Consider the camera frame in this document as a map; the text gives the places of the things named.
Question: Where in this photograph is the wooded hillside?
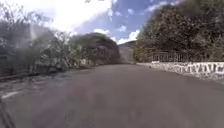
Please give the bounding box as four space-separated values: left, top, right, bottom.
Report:
133 0 224 64

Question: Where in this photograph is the metal railing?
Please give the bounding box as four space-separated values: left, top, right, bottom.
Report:
151 50 198 64

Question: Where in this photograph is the stone retaining wall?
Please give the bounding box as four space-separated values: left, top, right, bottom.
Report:
136 61 224 82

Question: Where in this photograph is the grey asphalt road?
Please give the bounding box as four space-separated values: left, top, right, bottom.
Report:
0 63 224 128

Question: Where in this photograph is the row of trees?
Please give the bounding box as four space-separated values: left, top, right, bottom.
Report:
0 3 122 79

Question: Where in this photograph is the distant hill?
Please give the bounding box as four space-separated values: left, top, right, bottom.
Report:
117 39 138 65

